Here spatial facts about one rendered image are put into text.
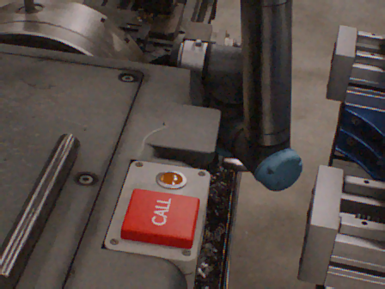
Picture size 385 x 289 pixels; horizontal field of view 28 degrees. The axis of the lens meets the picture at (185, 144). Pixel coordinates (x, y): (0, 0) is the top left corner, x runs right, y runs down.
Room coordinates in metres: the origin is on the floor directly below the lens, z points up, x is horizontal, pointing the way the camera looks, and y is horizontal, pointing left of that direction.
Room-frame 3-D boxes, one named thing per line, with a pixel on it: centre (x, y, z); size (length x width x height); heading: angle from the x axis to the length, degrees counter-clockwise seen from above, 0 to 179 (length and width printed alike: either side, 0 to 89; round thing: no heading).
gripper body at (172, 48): (1.21, 0.08, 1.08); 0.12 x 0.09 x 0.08; 85
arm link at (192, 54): (1.19, 0.01, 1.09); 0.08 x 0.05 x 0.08; 175
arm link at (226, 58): (1.19, -0.07, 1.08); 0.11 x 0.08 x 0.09; 85
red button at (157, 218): (0.53, 0.01, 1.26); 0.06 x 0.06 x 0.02; 86
